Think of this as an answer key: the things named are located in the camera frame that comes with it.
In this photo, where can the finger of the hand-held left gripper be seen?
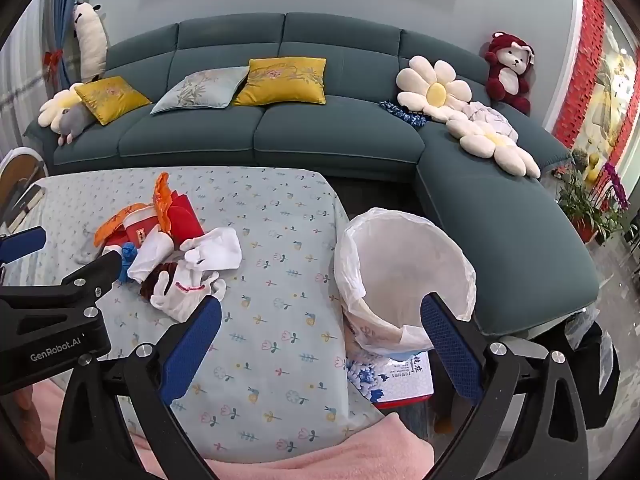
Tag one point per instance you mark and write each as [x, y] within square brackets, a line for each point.
[22, 246]
[95, 271]

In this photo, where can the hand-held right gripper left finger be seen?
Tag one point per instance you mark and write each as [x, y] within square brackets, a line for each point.
[192, 347]

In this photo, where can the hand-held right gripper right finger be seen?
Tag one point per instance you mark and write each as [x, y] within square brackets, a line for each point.
[450, 347]

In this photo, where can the orange plastic bag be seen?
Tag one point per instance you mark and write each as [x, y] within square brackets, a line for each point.
[161, 200]

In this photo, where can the trash bin with white bag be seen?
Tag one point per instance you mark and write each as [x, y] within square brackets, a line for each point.
[400, 260]

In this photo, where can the white folded cloth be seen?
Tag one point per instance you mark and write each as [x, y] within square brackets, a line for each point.
[150, 255]

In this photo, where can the red paper cup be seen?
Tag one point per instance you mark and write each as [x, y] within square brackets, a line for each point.
[137, 227]

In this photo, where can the blue floral printed box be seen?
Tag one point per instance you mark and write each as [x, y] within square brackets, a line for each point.
[395, 380]

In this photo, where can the wooden chair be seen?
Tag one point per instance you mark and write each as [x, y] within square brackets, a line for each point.
[17, 170]

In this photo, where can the white glove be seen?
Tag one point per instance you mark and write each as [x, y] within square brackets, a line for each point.
[215, 250]

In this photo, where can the red paper envelope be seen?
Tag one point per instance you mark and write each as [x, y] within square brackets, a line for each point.
[182, 215]

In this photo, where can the floral light blue tablecloth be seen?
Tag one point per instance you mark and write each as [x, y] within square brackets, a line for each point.
[280, 260]

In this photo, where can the grey plush toy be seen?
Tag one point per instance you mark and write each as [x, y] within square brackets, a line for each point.
[75, 122]

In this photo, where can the white flower pillow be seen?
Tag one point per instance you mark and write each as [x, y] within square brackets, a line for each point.
[52, 107]
[495, 146]
[435, 90]

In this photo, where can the pink fleece garment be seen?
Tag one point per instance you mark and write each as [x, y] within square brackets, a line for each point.
[325, 460]

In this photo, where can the small yellow embroidered cushion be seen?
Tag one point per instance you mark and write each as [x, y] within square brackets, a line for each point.
[112, 97]

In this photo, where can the red curtain bow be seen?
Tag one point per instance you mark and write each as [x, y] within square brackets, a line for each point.
[52, 60]

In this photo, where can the green potted plant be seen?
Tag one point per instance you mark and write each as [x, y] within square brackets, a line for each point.
[580, 202]

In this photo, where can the light blue embroidered cushion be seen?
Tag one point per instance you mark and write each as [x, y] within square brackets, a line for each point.
[197, 91]

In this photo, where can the long white plush toy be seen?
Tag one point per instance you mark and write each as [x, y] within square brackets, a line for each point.
[91, 40]

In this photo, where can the blue curtain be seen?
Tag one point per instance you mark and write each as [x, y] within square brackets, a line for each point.
[62, 30]

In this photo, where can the purple orchid plant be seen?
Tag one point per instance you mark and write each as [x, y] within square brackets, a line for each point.
[617, 185]

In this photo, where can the crumpled white cloth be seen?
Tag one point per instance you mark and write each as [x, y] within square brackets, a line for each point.
[490, 114]

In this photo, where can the blue patterned cloth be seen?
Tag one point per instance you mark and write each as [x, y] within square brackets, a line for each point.
[402, 112]

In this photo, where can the teal corner sofa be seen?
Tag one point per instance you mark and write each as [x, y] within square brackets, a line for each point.
[325, 130]

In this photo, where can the large yellow embroidered cushion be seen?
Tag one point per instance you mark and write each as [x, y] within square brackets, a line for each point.
[282, 80]

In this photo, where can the red bear plush toy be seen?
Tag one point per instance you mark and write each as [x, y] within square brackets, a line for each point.
[510, 70]

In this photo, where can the red paper wall decoration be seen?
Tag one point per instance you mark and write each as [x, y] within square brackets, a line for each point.
[590, 60]

